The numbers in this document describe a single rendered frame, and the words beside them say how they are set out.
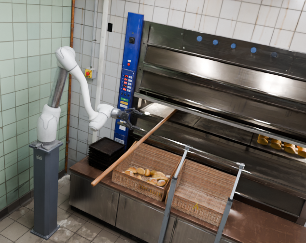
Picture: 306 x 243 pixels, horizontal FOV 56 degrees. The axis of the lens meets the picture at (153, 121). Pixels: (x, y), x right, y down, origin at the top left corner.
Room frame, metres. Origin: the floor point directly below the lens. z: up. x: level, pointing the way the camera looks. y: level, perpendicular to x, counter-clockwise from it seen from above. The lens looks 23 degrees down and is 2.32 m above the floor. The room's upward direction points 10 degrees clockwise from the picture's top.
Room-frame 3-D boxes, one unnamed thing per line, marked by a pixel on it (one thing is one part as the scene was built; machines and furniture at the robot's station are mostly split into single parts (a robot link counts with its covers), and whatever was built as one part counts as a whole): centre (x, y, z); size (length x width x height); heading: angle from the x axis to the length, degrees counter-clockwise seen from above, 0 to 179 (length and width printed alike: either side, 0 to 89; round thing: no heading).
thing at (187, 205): (2.29, -0.57, 0.72); 0.56 x 0.49 x 0.28; 70
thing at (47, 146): (2.17, 0.90, 1.03); 0.22 x 0.18 x 0.06; 163
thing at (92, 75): (3.04, 0.76, 1.46); 0.10 x 0.07 x 0.10; 69
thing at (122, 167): (2.51, -0.03, 0.72); 0.56 x 0.49 x 0.28; 70
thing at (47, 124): (2.20, 0.89, 1.17); 0.18 x 0.16 x 0.22; 15
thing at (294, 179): (2.55, -0.66, 1.02); 1.79 x 0.11 x 0.19; 69
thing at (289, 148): (2.76, -1.36, 1.21); 0.61 x 0.48 x 0.06; 159
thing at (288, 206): (2.55, -0.66, 0.76); 1.79 x 0.11 x 0.19; 69
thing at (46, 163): (2.19, 0.89, 0.50); 0.21 x 0.21 x 1.00; 73
